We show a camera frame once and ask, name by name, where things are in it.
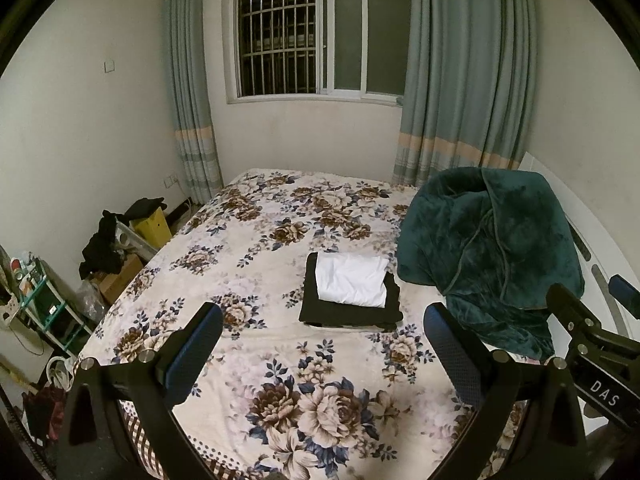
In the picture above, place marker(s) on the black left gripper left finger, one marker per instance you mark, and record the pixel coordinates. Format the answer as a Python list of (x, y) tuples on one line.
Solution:
[(94, 441)]

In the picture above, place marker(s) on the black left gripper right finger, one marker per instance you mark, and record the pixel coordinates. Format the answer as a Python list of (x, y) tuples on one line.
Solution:
[(550, 442)]

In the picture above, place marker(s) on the white t-shirt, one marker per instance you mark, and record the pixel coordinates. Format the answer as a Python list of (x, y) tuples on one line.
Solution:
[(352, 279)]

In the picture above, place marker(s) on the black clothes pile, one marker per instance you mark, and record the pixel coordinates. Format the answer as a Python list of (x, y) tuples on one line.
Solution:
[(101, 254)]

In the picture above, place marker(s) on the white bed headboard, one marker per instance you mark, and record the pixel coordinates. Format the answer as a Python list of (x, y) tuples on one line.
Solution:
[(599, 256)]

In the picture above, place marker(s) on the green storage rack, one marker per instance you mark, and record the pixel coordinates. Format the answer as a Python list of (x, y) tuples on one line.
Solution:
[(29, 294)]

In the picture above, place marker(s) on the cardboard box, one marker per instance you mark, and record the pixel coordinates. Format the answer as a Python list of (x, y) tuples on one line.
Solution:
[(111, 286)]

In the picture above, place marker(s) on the dark green plush blanket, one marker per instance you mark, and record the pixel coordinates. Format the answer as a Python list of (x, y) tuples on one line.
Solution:
[(492, 242)]

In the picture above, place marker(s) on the yellow box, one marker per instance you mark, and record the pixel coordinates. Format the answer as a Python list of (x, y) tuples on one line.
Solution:
[(153, 229)]

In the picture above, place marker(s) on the floral bed cover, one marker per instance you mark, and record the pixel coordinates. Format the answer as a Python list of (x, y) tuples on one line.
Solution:
[(278, 396)]

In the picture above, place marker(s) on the folded black garment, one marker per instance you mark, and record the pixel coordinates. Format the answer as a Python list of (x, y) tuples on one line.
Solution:
[(315, 312)]

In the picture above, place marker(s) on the right blue-green curtain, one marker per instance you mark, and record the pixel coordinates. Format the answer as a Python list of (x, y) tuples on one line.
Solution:
[(470, 84)]

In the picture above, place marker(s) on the blue-green curtain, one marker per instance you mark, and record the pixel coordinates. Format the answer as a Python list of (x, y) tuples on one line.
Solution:
[(188, 97), (470, 84)]

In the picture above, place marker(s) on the left blue-green curtain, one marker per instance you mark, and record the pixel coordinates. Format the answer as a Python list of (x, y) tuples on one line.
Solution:
[(188, 97)]

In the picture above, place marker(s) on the barred window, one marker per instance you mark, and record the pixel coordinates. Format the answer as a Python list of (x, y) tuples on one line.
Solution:
[(344, 50)]

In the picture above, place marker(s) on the wall power outlet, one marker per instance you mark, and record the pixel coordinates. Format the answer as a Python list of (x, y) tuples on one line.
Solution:
[(170, 180)]

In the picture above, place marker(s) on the white wall switch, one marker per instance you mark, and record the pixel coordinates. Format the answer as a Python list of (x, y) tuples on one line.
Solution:
[(109, 66)]

